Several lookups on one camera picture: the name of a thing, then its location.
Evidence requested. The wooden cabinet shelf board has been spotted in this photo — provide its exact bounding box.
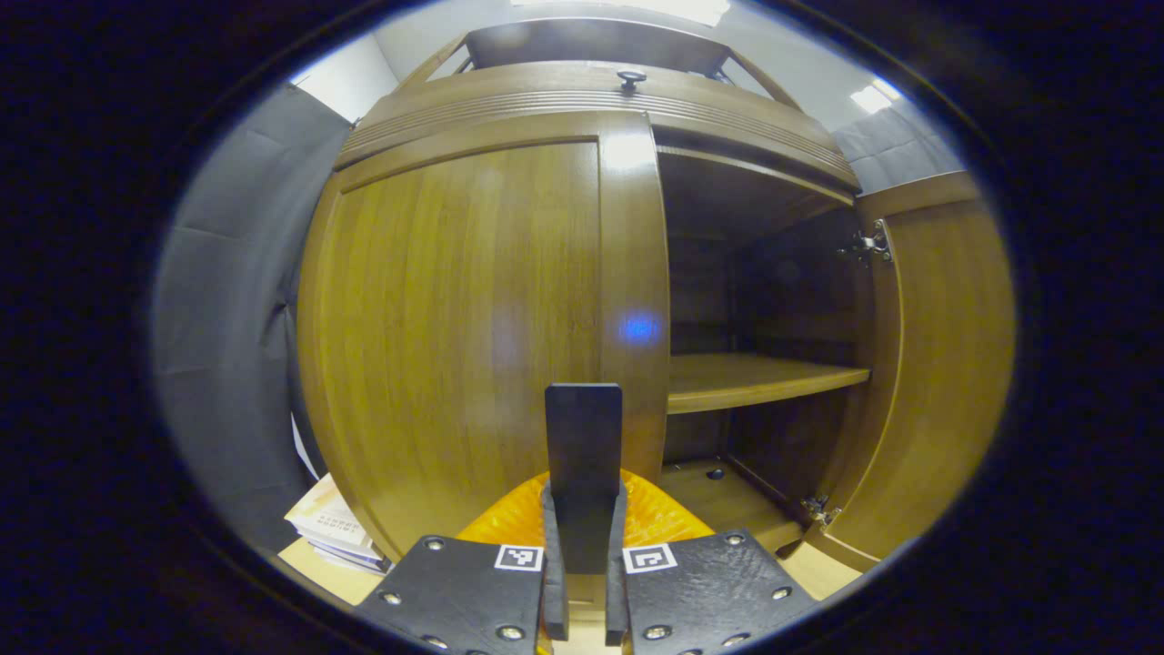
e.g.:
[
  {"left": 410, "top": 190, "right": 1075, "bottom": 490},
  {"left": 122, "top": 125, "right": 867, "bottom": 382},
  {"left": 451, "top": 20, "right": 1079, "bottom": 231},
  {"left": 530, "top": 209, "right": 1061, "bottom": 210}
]
[{"left": 668, "top": 353, "right": 871, "bottom": 416}]

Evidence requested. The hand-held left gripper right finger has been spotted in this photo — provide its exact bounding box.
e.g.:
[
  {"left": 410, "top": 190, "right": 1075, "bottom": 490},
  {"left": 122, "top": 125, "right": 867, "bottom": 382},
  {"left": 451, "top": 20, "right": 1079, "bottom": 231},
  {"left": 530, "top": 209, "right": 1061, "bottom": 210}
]
[{"left": 605, "top": 469, "right": 819, "bottom": 655}]

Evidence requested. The small ceiling light panel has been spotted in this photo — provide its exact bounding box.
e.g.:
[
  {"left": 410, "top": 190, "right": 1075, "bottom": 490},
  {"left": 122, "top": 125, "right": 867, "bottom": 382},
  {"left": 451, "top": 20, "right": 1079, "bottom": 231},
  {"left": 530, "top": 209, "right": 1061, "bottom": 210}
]
[{"left": 850, "top": 77, "right": 903, "bottom": 115}]

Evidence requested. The stack of pale books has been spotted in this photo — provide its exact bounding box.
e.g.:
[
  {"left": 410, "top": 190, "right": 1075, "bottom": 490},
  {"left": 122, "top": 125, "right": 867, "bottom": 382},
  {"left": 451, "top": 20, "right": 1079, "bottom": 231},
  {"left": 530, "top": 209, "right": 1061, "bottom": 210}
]
[{"left": 284, "top": 473, "right": 392, "bottom": 576}]

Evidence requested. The large ceiling light panel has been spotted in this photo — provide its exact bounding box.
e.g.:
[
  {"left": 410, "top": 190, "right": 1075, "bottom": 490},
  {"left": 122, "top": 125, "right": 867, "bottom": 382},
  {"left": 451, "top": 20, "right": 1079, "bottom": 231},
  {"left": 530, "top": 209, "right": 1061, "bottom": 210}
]
[{"left": 509, "top": 0, "right": 731, "bottom": 26}]

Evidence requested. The wooden double-door shoe cabinet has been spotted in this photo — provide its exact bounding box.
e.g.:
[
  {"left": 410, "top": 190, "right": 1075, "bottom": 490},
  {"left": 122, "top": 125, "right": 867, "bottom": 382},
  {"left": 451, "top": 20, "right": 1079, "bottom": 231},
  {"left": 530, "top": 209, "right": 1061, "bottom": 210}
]
[{"left": 332, "top": 18, "right": 874, "bottom": 560}]

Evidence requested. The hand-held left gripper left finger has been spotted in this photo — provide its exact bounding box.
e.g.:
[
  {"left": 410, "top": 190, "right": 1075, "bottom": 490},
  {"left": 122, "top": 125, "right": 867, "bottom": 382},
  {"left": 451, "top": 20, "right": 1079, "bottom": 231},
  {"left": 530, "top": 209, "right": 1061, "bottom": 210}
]
[{"left": 353, "top": 464, "right": 569, "bottom": 655}]

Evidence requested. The wooden shoe cabinet door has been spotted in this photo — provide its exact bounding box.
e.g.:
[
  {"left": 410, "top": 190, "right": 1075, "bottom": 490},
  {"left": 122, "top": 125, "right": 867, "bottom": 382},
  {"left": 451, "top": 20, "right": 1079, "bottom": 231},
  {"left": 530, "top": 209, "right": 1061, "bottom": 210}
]
[
  {"left": 298, "top": 111, "right": 672, "bottom": 576},
  {"left": 805, "top": 171, "right": 1017, "bottom": 574}
]

